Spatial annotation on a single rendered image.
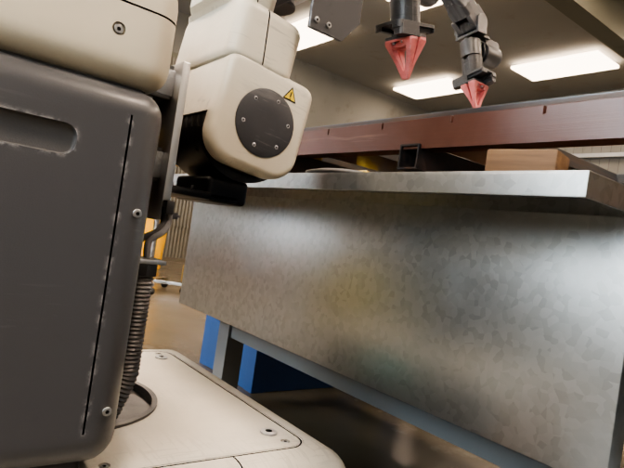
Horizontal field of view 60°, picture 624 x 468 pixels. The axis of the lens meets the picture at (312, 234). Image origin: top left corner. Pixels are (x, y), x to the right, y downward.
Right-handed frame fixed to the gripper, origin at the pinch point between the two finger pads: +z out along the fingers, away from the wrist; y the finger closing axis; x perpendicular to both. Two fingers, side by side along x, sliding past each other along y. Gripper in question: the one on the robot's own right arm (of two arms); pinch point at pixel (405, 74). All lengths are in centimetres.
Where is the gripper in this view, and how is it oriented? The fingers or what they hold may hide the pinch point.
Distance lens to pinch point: 109.6
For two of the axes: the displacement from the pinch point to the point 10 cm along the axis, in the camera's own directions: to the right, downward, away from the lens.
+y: -7.8, 1.0, -6.2
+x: 6.3, 0.8, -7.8
